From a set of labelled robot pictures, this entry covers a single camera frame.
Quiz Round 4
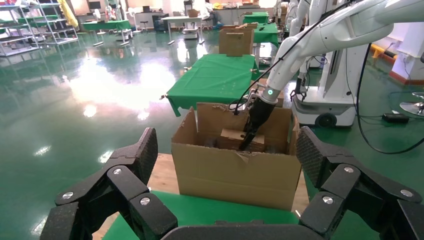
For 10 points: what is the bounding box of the black background robot gripper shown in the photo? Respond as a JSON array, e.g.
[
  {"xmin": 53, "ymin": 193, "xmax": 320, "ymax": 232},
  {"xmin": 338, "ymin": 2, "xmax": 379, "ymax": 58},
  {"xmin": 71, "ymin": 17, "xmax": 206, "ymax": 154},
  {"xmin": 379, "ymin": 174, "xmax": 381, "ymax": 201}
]
[{"xmin": 289, "ymin": 86, "xmax": 308, "ymax": 102}]

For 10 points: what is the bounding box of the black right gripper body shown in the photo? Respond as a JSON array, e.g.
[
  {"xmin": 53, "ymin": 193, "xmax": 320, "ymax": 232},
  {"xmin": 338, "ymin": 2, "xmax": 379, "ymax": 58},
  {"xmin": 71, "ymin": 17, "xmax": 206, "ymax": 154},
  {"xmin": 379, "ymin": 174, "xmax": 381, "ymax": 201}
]
[{"xmin": 245, "ymin": 95, "xmax": 277, "ymax": 134}]

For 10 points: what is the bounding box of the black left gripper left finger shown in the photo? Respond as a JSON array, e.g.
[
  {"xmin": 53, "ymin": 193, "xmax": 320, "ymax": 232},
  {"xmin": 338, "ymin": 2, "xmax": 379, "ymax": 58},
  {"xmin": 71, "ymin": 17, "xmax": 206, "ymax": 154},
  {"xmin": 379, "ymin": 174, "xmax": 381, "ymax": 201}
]
[{"xmin": 39, "ymin": 127, "xmax": 179, "ymax": 240}]

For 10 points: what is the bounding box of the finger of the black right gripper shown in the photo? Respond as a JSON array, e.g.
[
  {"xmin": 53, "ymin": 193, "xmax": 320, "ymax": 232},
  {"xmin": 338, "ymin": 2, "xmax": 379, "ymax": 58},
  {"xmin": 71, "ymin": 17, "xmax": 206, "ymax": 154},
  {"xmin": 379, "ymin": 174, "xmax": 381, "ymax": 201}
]
[{"xmin": 238, "ymin": 129, "xmax": 258, "ymax": 152}]

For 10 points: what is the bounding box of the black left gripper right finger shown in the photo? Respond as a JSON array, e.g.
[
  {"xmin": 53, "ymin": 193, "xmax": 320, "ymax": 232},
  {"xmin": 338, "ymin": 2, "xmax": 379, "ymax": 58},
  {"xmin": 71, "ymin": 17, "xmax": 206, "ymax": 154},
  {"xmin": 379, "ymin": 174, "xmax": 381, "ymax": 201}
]
[{"xmin": 295, "ymin": 125, "xmax": 424, "ymax": 240}]

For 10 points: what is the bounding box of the small cardboard box with hole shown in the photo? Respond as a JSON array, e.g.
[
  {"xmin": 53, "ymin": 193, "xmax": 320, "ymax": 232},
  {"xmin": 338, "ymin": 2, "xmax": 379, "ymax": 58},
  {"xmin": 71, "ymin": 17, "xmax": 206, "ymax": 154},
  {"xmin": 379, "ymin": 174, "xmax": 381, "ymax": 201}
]
[{"xmin": 219, "ymin": 128, "xmax": 266, "ymax": 153}]

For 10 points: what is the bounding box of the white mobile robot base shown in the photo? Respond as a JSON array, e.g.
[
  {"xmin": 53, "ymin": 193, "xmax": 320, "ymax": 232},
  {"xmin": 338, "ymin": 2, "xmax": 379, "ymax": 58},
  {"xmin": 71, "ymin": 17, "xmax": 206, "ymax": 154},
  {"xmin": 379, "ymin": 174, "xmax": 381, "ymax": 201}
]
[
  {"xmin": 114, "ymin": 29, "xmax": 133, "ymax": 43},
  {"xmin": 181, "ymin": 27, "xmax": 200, "ymax": 41}
]

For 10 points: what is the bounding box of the flat brown cardboard box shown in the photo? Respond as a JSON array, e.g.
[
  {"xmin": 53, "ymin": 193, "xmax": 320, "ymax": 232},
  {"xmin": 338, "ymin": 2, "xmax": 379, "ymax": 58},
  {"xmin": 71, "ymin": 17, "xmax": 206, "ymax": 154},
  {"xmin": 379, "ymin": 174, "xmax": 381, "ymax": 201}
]
[{"xmin": 256, "ymin": 78, "xmax": 285, "ymax": 109}]

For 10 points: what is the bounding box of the large open cardboard carton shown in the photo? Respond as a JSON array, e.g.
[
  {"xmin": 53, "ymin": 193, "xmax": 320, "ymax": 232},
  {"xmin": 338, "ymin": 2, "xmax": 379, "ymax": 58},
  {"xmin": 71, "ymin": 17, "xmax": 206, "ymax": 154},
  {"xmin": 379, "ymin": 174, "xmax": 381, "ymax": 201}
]
[{"xmin": 170, "ymin": 102, "xmax": 302, "ymax": 212}]

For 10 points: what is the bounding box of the tall brown cardboard box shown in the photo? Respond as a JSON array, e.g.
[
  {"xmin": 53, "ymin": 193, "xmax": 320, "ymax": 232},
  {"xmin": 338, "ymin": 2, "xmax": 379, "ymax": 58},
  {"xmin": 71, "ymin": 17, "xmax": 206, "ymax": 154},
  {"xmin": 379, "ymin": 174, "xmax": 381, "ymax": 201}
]
[{"xmin": 218, "ymin": 22, "xmax": 259, "ymax": 58}]

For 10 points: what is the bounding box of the white wheeled background robot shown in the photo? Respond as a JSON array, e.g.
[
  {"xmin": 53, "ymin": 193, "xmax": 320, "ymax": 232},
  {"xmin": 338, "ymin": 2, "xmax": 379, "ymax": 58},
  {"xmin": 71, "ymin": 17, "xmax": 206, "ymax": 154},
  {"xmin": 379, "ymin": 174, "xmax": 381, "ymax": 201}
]
[{"xmin": 290, "ymin": 43, "xmax": 369, "ymax": 128}]

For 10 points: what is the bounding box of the green tablecloth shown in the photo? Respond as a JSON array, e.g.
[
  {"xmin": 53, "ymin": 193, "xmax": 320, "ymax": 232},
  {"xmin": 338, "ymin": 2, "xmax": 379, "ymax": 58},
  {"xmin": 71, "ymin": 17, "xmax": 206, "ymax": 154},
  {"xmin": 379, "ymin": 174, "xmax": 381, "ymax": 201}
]
[
  {"xmin": 102, "ymin": 190, "xmax": 301, "ymax": 240},
  {"xmin": 242, "ymin": 11, "xmax": 269, "ymax": 25},
  {"xmin": 165, "ymin": 53, "xmax": 263, "ymax": 117},
  {"xmin": 253, "ymin": 22, "xmax": 280, "ymax": 48}
]

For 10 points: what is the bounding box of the black power adapter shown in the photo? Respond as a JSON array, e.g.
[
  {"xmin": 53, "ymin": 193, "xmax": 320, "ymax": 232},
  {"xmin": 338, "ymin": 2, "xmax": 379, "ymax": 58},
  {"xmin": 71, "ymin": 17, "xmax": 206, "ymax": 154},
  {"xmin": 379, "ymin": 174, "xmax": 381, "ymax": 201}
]
[{"xmin": 381, "ymin": 112, "xmax": 410, "ymax": 124}]

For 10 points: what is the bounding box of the chrome stool base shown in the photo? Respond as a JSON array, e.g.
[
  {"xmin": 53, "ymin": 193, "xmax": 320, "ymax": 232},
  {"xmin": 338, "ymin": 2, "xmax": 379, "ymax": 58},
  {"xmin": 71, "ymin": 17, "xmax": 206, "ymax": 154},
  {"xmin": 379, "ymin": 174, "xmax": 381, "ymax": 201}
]
[{"xmin": 399, "ymin": 91, "xmax": 424, "ymax": 117}]

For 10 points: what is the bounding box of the seated person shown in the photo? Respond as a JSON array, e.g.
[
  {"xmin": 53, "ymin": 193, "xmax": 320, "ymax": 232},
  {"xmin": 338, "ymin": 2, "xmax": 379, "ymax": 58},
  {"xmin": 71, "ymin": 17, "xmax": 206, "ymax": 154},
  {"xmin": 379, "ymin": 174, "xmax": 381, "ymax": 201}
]
[{"xmin": 202, "ymin": 2, "xmax": 222, "ymax": 30}]

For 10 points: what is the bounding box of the white pillar with red base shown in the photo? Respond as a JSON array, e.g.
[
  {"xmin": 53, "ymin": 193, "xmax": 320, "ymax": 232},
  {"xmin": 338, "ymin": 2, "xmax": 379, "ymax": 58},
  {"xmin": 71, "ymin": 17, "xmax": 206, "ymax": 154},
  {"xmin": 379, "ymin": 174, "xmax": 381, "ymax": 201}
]
[{"xmin": 388, "ymin": 33, "xmax": 424, "ymax": 86}]

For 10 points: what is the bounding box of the white table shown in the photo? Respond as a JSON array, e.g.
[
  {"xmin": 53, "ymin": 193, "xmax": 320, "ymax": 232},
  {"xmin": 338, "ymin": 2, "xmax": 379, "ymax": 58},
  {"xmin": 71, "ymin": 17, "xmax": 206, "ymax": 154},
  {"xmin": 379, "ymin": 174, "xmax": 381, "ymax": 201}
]
[{"xmin": 160, "ymin": 15, "xmax": 206, "ymax": 46}]

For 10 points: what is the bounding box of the green covered table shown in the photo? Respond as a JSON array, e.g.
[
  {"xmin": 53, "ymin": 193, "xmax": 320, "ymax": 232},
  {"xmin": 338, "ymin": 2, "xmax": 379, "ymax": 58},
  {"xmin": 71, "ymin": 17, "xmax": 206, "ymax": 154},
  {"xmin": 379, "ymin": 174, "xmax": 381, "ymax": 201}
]
[{"xmin": 81, "ymin": 19, "xmax": 132, "ymax": 47}]

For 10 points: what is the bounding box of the white metal shelf rack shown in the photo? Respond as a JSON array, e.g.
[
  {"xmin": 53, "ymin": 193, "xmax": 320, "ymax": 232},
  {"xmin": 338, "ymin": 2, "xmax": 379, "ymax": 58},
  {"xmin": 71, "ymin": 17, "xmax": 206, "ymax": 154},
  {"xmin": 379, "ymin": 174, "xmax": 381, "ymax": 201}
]
[
  {"xmin": 31, "ymin": 0, "xmax": 79, "ymax": 46},
  {"xmin": 0, "ymin": 3, "xmax": 40, "ymax": 58}
]

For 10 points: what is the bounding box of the yellow hanging cloth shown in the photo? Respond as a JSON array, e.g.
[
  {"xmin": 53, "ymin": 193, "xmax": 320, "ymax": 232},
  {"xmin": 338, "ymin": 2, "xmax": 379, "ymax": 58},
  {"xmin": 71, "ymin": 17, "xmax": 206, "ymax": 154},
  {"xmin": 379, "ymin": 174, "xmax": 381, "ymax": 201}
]
[{"xmin": 56, "ymin": 0, "xmax": 79, "ymax": 29}]

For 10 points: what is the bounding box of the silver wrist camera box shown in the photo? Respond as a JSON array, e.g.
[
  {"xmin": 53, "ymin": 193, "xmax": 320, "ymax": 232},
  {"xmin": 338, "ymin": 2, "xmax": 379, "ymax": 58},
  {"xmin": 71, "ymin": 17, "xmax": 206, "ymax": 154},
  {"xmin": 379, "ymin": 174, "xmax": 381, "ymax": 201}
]
[{"xmin": 244, "ymin": 88, "xmax": 264, "ymax": 104}]

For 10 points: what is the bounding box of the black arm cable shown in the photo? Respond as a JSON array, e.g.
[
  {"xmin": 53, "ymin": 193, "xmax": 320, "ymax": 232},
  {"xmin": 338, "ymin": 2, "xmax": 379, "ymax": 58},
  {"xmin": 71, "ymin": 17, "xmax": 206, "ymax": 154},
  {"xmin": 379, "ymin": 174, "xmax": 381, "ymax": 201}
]
[{"xmin": 228, "ymin": 0, "xmax": 357, "ymax": 116}]

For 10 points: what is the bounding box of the black hanging cable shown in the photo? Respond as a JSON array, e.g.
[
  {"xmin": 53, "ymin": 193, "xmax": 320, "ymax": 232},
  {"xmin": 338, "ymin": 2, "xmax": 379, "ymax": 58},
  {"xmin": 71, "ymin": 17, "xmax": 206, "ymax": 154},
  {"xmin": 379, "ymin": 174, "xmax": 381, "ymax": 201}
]
[{"xmin": 355, "ymin": 43, "xmax": 424, "ymax": 156}]

